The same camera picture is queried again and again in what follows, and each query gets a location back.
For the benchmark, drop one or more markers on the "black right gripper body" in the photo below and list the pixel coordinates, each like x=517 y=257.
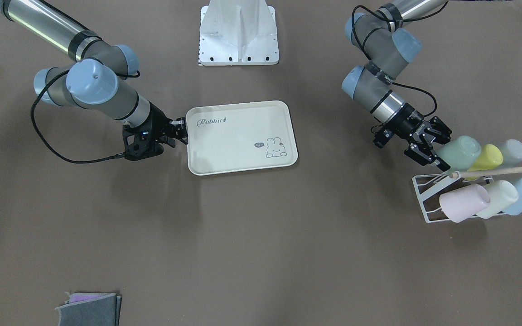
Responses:
x=157 y=120

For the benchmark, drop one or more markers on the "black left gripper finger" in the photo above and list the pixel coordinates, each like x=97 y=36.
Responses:
x=438 y=130
x=424 y=154

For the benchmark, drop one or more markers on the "grey blue cup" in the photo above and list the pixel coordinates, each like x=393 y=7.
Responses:
x=511 y=151

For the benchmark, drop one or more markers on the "cream rabbit tray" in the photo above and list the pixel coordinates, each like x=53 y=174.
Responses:
x=240 y=137

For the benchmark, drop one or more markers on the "cream white cup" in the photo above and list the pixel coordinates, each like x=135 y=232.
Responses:
x=502 y=195

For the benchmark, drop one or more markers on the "white wire cup rack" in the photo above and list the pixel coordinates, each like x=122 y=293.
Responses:
x=428 y=188

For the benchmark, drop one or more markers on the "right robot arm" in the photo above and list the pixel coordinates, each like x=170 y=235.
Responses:
x=95 y=80

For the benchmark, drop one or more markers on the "yellow cup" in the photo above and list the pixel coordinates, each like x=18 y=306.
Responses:
x=490 y=158

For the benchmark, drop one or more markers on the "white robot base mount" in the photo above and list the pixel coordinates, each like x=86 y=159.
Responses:
x=238 y=33

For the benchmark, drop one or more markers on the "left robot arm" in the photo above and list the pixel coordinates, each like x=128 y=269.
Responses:
x=381 y=36

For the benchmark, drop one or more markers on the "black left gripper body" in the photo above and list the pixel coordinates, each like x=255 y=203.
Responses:
x=408 y=118

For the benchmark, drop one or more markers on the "grey folded cloth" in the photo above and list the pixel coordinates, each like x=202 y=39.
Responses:
x=90 y=309

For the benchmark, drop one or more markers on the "pink cup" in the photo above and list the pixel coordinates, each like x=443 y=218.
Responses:
x=462 y=203

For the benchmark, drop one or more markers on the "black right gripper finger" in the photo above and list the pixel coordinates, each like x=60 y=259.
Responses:
x=170 y=141
x=176 y=127

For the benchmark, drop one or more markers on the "green cup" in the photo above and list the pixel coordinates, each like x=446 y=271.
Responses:
x=460 y=153

